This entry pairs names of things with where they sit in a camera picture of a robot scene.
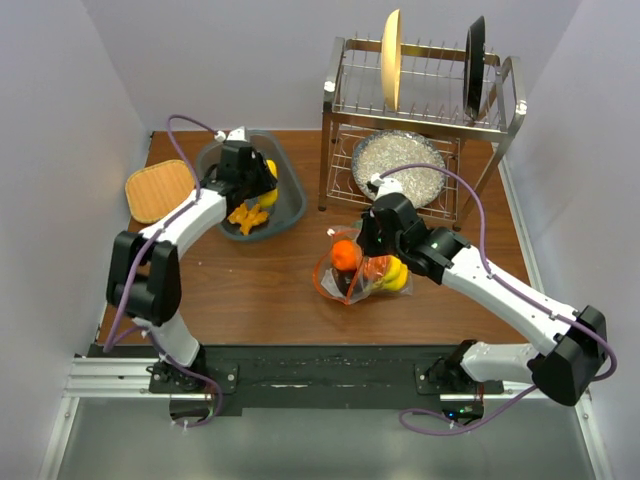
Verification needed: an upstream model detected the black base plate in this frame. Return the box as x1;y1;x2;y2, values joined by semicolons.
149;344;505;419

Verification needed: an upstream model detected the woven bamboo coaster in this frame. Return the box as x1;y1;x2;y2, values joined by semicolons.
125;159;194;225

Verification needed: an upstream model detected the clear plastic container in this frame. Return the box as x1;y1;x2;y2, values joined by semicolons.
196;129;307;242

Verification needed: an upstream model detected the steel dish rack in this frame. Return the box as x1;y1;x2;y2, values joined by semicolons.
318;37;527;210

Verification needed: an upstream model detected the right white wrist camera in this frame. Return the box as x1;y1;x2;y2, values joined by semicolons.
366;174;403;200

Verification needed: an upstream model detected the orange fake food piece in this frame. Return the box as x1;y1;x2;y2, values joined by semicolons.
227;202;269;236

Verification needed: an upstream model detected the purple cable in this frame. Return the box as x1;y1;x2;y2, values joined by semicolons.
102;114;224;354
379;164;619;435

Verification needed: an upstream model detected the beige wooden plate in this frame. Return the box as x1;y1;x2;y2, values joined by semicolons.
380;9;402;111

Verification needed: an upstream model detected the yellow fake corn cob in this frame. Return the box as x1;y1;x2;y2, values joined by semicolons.
257;158;280;210

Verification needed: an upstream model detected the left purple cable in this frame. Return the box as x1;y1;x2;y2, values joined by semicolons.
102;114;224;354

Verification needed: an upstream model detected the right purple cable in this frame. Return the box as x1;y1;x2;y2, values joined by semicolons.
379;164;619;435

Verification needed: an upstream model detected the green yellow fake fruit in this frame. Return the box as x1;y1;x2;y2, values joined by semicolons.
376;256;409;292

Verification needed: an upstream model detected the clear zip top bag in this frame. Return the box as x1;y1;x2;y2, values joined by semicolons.
312;226;413;305

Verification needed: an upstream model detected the aluminium rail frame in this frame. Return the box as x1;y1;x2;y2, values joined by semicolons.
37;144;614;480

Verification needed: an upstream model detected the orange fake fruit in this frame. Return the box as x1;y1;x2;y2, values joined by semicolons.
331;239;362;272

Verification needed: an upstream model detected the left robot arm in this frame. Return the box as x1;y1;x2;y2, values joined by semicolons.
106;140;277;392

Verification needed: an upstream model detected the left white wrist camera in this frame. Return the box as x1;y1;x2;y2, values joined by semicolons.
214;126;249;143

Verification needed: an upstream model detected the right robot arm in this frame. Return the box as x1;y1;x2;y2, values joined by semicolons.
357;193;613;406

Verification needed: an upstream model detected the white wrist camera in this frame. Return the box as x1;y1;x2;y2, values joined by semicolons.
366;174;403;200
214;126;249;143

